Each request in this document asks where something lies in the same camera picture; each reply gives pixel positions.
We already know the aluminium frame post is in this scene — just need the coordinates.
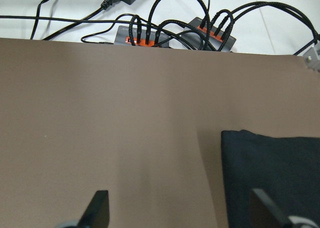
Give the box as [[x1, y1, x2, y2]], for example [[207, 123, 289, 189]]
[[302, 42, 320, 72]]

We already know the black printed t-shirt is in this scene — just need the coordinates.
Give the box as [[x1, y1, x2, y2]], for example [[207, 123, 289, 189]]
[[221, 130, 320, 228]]

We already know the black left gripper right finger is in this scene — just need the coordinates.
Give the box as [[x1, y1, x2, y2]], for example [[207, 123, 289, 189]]
[[250, 188, 293, 228]]

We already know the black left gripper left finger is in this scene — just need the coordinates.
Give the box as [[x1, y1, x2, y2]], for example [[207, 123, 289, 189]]
[[78, 190, 110, 228]]

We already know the grey orange usb hub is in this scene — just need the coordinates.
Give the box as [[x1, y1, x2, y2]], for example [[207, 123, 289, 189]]
[[114, 25, 170, 48], [181, 17, 237, 52]]

